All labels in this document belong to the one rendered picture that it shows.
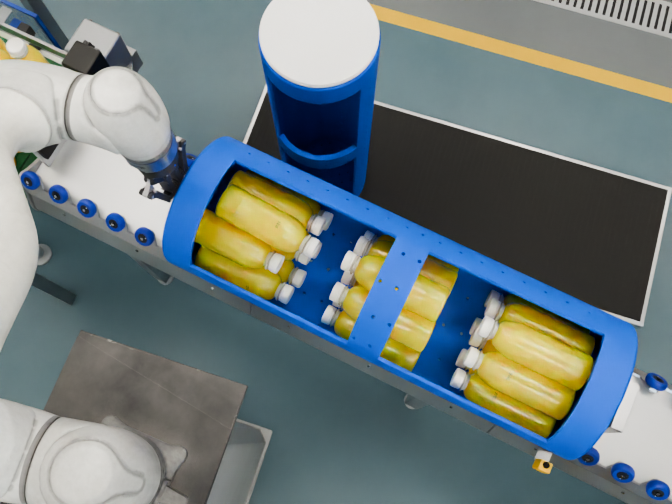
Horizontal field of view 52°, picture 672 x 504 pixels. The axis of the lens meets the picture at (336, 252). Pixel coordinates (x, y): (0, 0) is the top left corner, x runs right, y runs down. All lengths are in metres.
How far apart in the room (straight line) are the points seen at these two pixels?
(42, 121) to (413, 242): 0.65
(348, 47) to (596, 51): 1.57
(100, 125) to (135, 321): 1.59
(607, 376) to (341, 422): 1.31
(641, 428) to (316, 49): 1.09
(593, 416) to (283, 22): 1.07
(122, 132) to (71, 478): 0.54
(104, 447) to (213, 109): 1.79
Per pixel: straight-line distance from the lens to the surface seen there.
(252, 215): 1.31
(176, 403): 1.45
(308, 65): 1.61
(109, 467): 1.19
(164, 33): 2.97
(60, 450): 1.22
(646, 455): 1.64
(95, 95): 1.02
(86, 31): 1.98
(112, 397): 1.48
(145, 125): 1.04
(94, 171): 1.72
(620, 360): 1.30
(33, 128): 1.08
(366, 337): 1.27
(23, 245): 0.85
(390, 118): 2.55
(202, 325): 2.51
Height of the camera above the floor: 2.43
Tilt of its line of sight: 75 degrees down
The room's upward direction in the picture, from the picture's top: straight up
